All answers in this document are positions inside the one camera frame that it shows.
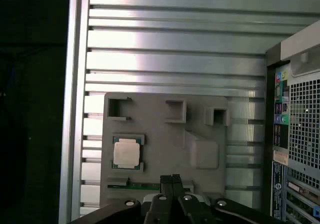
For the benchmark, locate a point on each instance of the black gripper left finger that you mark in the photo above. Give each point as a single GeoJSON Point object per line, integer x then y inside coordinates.
{"type": "Point", "coordinates": [155, 211]}

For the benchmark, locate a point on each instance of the grey parts rack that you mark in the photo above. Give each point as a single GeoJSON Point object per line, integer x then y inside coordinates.
{"type": "Point", "coordinates": [165, 146]}

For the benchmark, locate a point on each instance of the black PC case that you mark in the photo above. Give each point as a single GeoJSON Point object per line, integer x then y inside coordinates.
{"type": "Point", "coordinates": [302, 134]}

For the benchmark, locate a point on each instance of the silver-topped CPU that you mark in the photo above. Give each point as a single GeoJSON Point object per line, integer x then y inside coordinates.
{"type": "Point", "coordinates": [126, 154]}

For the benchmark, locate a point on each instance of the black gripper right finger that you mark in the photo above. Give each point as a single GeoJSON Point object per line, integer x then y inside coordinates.
{"type": "Point", "coordinates": [192, 211]}

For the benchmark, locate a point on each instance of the green RAM stick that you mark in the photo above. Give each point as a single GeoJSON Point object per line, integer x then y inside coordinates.
{"type": "Point", "coordinates": [145, 186]}

